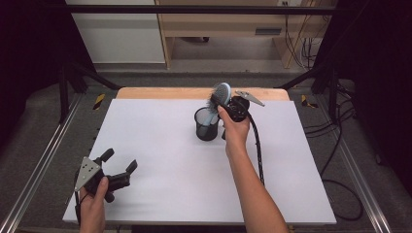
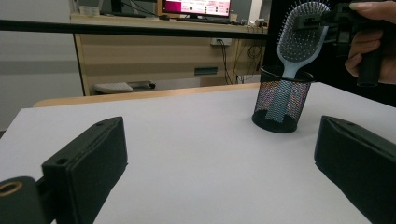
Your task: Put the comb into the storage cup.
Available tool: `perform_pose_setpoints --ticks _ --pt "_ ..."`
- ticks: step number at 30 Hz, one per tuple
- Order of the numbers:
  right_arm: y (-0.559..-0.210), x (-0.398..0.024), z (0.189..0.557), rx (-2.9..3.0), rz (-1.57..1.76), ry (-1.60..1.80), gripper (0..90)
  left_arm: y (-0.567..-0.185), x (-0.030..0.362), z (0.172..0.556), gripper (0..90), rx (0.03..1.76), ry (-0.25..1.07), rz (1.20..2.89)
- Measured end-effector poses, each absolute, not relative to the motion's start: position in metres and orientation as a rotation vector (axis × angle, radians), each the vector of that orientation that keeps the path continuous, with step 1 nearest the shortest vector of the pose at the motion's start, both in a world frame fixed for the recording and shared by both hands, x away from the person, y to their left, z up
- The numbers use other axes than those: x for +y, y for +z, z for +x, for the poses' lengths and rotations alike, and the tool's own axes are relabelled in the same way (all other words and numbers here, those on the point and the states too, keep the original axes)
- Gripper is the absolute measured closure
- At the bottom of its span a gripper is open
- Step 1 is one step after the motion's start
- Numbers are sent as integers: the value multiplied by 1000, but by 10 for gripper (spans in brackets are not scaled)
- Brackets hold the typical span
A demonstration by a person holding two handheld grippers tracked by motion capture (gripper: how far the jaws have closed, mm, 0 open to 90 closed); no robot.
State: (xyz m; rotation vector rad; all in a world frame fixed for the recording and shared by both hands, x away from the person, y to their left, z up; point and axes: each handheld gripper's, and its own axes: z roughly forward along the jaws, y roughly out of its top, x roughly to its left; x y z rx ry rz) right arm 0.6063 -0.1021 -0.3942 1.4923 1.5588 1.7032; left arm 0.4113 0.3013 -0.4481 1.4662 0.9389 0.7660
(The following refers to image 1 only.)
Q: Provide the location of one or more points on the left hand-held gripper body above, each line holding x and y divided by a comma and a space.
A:
86, 171

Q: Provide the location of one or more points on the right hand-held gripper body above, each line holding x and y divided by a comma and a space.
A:
239, 108

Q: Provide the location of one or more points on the light blue hairbrush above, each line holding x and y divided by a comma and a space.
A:
223, 92

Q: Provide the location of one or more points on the black mesh pen holder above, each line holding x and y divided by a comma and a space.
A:
205, 132

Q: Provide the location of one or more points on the person's right hand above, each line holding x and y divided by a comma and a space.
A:
236, 136

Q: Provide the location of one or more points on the person's left hand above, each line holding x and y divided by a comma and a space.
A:
93, 210

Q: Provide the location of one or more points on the white table sheet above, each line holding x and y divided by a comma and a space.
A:
162, 161

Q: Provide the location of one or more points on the yellow black tape marker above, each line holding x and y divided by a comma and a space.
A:
305, 101
99, 101

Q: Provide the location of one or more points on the wooden table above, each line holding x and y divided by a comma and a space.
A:
162, 93

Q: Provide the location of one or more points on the wooden desk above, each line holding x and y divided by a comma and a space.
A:
210, 29

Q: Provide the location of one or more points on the black stand strut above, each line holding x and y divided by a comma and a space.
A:
64, 90
332, 87

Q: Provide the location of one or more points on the grey label plate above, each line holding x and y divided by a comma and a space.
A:
267, 31

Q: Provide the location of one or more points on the black horizontal bar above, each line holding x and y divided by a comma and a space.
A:
194, 9

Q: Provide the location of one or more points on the white partition panel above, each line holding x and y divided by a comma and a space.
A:
120, 39

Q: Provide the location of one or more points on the black curtain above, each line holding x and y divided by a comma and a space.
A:
29, 64
372, 81

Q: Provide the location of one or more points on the metal floor rail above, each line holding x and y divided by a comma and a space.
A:
366, 194
35, 168

